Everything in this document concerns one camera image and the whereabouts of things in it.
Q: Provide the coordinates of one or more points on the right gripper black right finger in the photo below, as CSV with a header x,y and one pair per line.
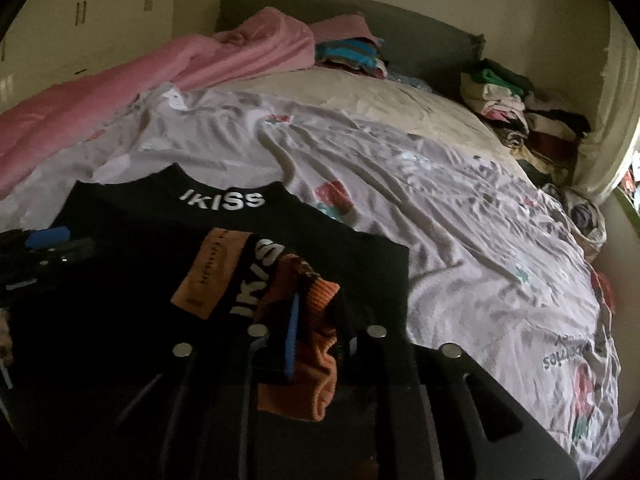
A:
x,y
437,414

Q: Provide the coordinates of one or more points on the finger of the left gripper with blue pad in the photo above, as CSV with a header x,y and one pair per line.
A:
x,y
47,238

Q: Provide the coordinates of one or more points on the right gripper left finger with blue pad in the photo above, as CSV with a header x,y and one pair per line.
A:
x,y
193,419

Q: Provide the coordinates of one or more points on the black long-sleeve sweatshirt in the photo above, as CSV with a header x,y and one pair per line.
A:
x,y
169,255

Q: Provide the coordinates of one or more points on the bag of clothes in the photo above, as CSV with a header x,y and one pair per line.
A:
x,y
585,220

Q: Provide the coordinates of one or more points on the folded colourful striped clothes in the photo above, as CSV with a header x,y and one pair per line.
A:
x,y
356,55

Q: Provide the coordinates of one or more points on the pile of folded clothes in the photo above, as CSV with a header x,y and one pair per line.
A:
x,y
541,130

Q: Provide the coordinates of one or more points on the pink quilt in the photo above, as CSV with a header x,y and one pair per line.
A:
x,y
268,42

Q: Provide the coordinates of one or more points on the lilac strawberry print duvet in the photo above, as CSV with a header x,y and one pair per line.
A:
x,y
493,266

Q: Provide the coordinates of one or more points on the cream wardrobe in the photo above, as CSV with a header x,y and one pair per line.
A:
x,y
52,41

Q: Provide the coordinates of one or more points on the red plastic basin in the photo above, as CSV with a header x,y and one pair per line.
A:
x,y
603,289

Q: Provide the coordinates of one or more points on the beige bed sheet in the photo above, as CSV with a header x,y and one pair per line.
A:
x,y
405,108

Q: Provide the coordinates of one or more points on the pink pillow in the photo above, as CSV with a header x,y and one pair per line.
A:
x,y
342,27

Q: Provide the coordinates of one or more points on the dark grey headboard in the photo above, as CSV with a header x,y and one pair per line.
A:
x,y
413,44

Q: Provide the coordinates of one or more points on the window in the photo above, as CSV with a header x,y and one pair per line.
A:
x,y
630,183

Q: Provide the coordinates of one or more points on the cream curtain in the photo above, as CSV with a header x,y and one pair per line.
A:
x,y
605,155

